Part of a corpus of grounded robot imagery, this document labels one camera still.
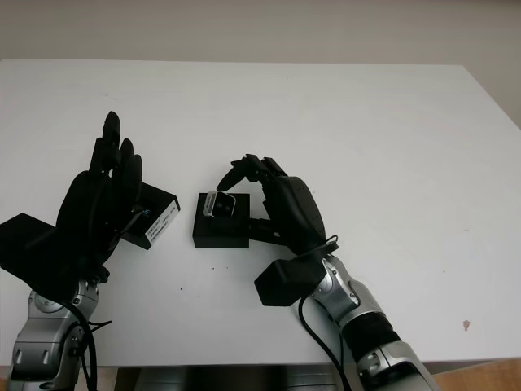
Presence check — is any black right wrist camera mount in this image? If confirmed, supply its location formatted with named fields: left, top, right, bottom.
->
left=254, top=254, right=327, bottom=308

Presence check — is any black box base with insert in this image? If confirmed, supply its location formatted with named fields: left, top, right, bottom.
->
left=191, top=192, right=251, bottom=249

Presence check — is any black box lid with label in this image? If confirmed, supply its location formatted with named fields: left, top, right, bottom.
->
left=120, top=182, right=182, bottom=250

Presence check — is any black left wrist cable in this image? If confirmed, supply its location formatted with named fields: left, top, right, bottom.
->
left=64, top=300, right=113, bottom=391

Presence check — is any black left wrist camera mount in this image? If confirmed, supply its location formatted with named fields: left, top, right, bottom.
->
left=0, top=212, right=85, bottom=303

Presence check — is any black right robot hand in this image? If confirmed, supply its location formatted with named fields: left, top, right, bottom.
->
left=215, top=153, right=329, bottom=258

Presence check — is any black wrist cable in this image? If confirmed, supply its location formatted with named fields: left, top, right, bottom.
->
left=298, top=234, right=356, bottom=391
left=64, top=300, right=113, bottom=391

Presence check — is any small silver black-faced camera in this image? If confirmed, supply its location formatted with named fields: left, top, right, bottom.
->
left=203, top=190, right=237, bottom=219

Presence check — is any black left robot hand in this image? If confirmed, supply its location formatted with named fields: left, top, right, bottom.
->
left=55, top=111, right=144, bottom=281

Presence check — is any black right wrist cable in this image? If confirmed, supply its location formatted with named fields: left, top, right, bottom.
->
left=298, top=234, right=356, bottom=391

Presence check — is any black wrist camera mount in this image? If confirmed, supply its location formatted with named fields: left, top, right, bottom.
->
left=254, top=254, right=327, bottom=308
left=0, top=212, right=85, bottom=303

